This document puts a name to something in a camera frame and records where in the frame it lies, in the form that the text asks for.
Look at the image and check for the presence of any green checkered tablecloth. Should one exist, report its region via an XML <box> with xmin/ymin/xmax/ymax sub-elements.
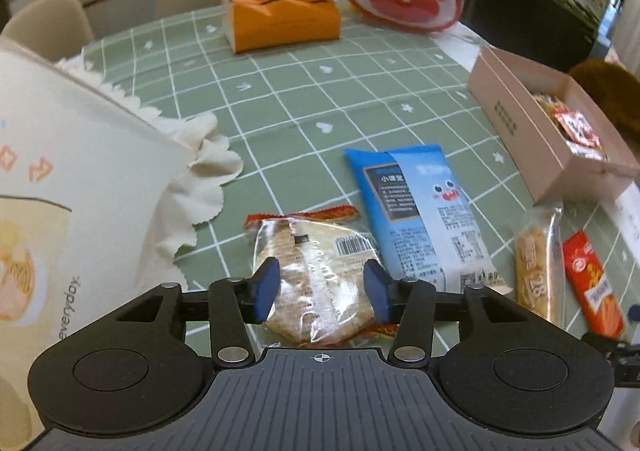
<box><xmin>30</xmin><ymin>6</ymin><xmax>640</xmax><ymax>363</ymax></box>

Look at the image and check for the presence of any pink cardboard box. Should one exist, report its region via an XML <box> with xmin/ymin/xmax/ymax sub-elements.
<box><xmin>467</xmin><ymin>46</ymin><xmax>639</xmax><ymax>204</ymax></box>

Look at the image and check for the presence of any red snack stick packet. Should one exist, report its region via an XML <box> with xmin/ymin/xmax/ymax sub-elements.
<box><xmin>562</xmin><ymin>231</ymin><xmax>627</xmax><ymax>340</ymax></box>

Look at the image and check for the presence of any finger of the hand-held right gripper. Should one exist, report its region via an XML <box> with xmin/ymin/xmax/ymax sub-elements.
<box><xmin>580</xmin><ymin>330</ymin><xmax>640</xmax><ymax>357</ymax></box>

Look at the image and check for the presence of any large rice cracker clear packet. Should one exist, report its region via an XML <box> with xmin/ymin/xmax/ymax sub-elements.
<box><xmin>244</xmin><ymin>206</ymin><xmax>398</xmax><ymax>348</ymax></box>

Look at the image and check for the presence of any cream canvas bag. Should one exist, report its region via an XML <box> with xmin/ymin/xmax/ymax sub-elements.
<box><xmin>0</xmin><ymin>38</ymin><xmax>244</xmax><ymax>438</ymax></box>

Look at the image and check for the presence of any white paper sheet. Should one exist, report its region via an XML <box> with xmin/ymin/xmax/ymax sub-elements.
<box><xmin>602</xmin><ymin>181</ymin><xmax>640</xmax><ymax>277</ymax></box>

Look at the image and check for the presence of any clear packet yellow biscuit bar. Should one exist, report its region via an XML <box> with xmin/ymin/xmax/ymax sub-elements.
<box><xmin>514</xmin><ymin>208</ymin><xmax>565</xmax><ymax>328</ymax></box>

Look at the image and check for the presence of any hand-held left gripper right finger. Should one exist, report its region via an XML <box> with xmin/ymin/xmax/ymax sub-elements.
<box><xmin>362</xmin><ymin>258</ymin><xmax>537</xmax><ymax>367</ymax></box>

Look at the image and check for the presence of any orange tissue box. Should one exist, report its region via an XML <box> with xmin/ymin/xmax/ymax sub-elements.
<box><xmin>221</xmin><ymin>0</ymin><xmax>342</xmax><ymax>54</ymax></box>

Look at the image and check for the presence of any red white snack packet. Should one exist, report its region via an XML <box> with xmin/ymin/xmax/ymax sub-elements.
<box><xmin>552</xmin><ymin>111</ymin><xmax>602</xmax><ymax>148</ymax></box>

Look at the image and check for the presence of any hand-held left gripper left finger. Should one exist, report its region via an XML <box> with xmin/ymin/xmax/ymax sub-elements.
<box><xmin>115</xmin><ymin>257</ymin><xmax>282</xmax><ymax>368</ymax></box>

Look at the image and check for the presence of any brown plush chair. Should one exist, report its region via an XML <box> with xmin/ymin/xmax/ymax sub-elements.
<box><xmin>567</xmin><ymin>60</ymin><xmax>640</xmax><ymax>152</ymax></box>

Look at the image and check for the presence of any blue white snack packet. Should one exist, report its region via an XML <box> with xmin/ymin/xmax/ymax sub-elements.
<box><xmin>344</xmin><ymin>145</ymin><xmax>512</xmax><ymax>295</ymax></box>

